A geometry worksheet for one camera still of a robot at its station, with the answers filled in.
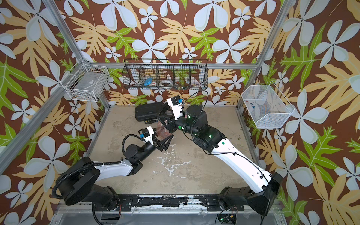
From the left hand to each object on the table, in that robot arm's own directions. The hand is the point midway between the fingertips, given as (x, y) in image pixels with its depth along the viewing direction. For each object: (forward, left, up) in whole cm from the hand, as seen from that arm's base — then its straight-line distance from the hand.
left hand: (168, 128), depth 70 cm
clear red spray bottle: (0, +3, -3) cm, 4 cm away
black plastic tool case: (+32, +20, -23) cm, 44 cm away
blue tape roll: (+40, +16, 0) cm, 43 cm away
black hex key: (+18, +25, -29) cm, 42 cm away
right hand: (-1, +3, +11) cm, 11 cm away
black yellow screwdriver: (+26, +17, -28) cm, 42 cm away
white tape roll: (+42, +4, -1) cm, 42 cm away
